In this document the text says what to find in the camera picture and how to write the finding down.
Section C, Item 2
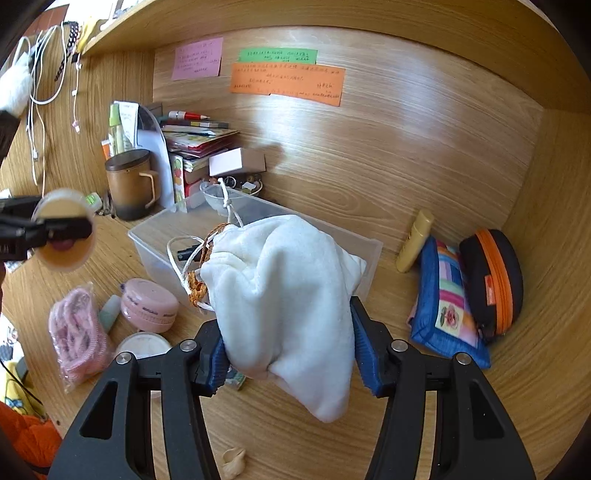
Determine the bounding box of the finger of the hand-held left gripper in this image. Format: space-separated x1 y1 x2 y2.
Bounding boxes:
0 196 42 217
28 217 93 252

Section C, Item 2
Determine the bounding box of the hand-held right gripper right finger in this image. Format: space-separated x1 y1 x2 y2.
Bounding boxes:
349 296 536 480

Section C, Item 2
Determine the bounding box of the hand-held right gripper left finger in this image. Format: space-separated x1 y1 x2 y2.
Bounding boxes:
48 319 230 480

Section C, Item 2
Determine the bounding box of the white round lid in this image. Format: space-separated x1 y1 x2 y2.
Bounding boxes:
113 331 172 366

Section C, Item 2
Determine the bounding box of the clear plastic storage box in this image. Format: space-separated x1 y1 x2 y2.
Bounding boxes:
128 185 384 306

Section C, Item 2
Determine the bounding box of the small mint tube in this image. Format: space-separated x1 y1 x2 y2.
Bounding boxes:
98 294 122 332

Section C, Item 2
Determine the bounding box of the white drawstring pouch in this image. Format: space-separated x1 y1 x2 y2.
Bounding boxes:
167 178 368 424

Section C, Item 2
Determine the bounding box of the wooden desktop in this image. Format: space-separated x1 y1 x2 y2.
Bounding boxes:
0 152 548 480

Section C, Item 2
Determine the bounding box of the brown lidded mug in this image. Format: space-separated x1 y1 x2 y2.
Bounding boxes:
105 148 161 221

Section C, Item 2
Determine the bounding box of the pink round case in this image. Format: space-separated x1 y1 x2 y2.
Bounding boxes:
119 278 180 333

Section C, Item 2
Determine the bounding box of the small cream ornament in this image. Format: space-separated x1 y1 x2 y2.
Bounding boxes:
222 447 247 479

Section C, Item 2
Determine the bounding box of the blue patchwork pouch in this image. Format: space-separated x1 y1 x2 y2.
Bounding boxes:
407 235 492 369

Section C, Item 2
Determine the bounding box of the white fluffy item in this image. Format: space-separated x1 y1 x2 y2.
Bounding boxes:
0 61 36 115

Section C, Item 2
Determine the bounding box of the fruit print book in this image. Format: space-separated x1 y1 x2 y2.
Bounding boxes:
168 154 188 207

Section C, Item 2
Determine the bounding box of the white file holder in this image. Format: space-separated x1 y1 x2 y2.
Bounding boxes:
135 104 177 208

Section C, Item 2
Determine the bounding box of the yellow tube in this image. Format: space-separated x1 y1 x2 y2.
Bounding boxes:
396 210 435 273

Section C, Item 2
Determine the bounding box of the yellow printed cloth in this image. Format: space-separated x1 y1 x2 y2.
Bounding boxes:
0 318 29 412

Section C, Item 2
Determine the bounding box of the black orange zip case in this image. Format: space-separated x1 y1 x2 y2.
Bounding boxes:
459 229 524 345

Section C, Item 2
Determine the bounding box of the stack of colourful packets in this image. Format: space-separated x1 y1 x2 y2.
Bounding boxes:
161 117 241 172

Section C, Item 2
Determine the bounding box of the white brown cardboard box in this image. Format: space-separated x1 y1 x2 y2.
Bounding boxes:
209 148 267 177

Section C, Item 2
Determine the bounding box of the white bowl of beads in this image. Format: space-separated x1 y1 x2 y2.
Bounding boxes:
199 174 265 214

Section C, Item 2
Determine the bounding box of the person's orange clothing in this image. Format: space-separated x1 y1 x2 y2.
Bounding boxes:
0 401 64 477

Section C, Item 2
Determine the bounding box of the pink sticky note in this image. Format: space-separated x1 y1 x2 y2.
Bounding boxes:
172 38 225 82

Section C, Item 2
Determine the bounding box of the orange sticky note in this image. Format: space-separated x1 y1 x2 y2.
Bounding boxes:
230 62 346 108

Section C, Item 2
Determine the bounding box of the green sticky note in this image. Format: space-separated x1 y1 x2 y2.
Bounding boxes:
239 47 319 66

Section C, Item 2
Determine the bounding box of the wooden shelf board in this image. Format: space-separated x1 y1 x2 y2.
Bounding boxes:
82 0 591 110

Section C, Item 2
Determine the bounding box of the white charging cable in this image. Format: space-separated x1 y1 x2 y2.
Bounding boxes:
17 24 66 186

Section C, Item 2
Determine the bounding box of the white earphone cable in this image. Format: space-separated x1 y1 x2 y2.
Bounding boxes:
71 50 85 136

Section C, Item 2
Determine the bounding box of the black white braided strap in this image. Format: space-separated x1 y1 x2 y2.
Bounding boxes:
54 21 86 85

